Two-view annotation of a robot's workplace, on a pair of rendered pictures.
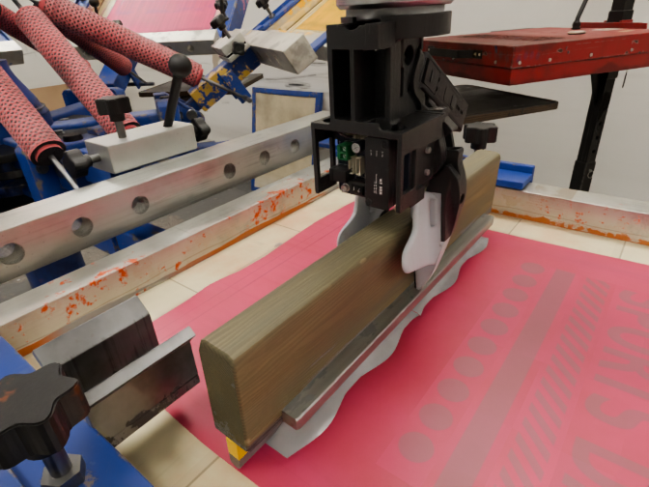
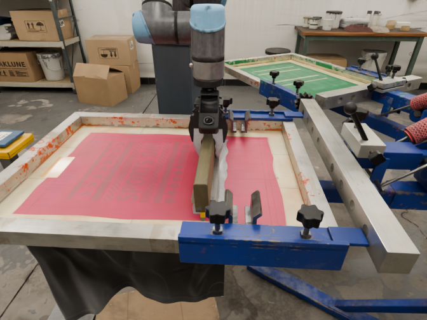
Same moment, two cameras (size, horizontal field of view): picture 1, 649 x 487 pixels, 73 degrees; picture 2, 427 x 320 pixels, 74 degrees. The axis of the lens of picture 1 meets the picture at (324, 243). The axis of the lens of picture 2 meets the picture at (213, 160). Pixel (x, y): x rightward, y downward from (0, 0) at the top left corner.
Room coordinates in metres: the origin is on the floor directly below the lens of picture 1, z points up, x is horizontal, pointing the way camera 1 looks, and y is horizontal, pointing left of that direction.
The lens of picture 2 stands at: (0.87, -0.44, 1.39)
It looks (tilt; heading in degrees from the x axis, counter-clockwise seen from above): 32 degrees down; 144
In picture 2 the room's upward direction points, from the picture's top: straight up
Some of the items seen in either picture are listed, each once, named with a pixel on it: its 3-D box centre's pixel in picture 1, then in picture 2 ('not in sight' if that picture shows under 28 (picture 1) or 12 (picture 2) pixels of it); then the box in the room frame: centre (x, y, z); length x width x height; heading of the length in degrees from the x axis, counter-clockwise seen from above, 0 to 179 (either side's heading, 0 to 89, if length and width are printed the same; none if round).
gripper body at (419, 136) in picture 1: (387, 111); (208, 101); (0.31, -0.05, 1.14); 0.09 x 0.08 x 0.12; 141
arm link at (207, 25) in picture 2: not in sight; (208, 32); (0.32, -0.05, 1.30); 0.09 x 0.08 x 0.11; 145
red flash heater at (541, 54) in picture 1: (535, 50); not in sight; (1.43, -0.67, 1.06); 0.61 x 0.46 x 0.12; 111
